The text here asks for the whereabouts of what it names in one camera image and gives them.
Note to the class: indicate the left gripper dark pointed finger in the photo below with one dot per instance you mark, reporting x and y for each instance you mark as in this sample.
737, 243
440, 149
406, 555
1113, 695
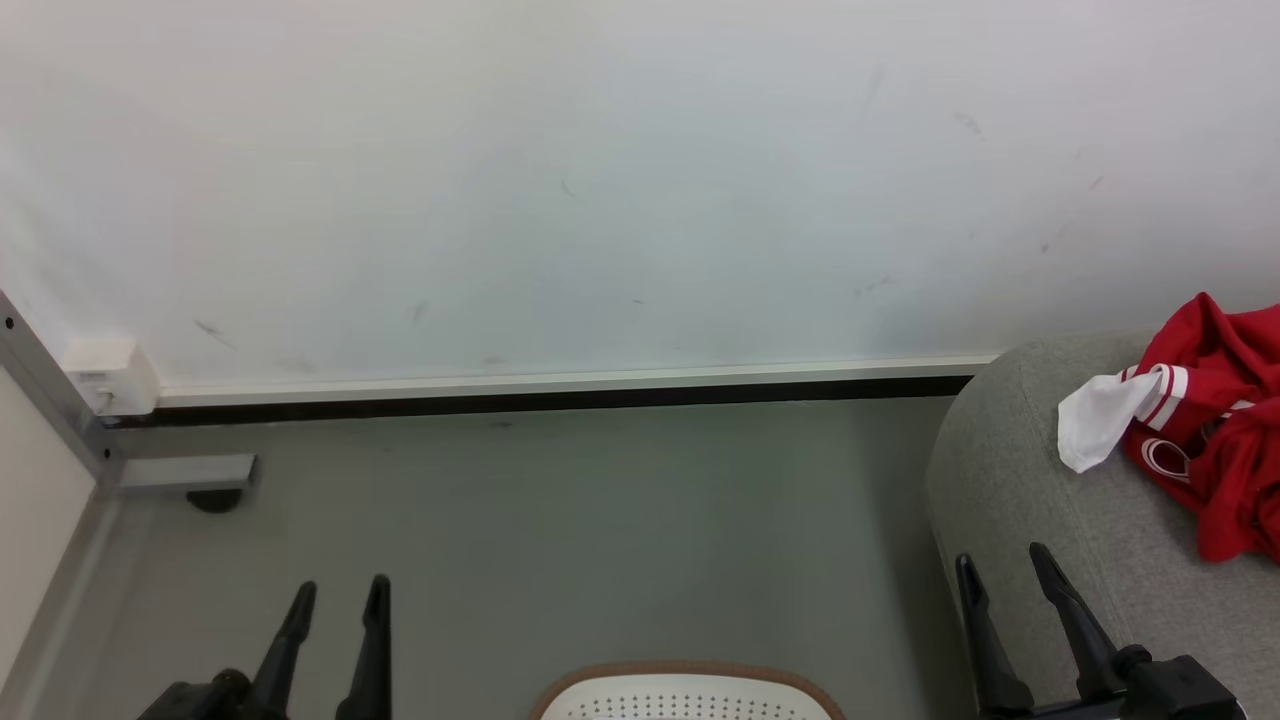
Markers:
373, 660
285, 650

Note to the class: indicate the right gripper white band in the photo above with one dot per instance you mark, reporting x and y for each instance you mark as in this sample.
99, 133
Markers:
1070, 711

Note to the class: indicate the red white striped jersey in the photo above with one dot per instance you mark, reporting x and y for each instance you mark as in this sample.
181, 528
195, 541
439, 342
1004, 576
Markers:
1230, 450

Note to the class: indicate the white perforated basket brown rim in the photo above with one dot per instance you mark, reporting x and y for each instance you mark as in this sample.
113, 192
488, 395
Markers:
680, 695

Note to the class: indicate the grey fabric sofa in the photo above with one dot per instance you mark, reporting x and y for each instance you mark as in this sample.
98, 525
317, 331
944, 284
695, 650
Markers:
1040, 550

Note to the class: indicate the white black baseboard strip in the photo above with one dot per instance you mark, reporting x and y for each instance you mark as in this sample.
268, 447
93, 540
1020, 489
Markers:
500, 390

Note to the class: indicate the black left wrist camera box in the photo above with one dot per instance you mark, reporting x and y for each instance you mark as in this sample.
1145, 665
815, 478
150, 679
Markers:
195, 700

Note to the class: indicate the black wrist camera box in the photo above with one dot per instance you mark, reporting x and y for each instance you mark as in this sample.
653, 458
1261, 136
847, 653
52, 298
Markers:
1185, 690
195, 700

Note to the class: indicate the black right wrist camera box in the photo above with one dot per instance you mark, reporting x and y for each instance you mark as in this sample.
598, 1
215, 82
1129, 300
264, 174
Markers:
1185, 690

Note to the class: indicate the black frame foot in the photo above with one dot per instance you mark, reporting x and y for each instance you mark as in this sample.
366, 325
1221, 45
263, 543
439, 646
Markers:
215, 500

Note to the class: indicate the white wall box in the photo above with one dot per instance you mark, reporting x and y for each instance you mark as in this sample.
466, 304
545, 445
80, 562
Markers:
110, 378

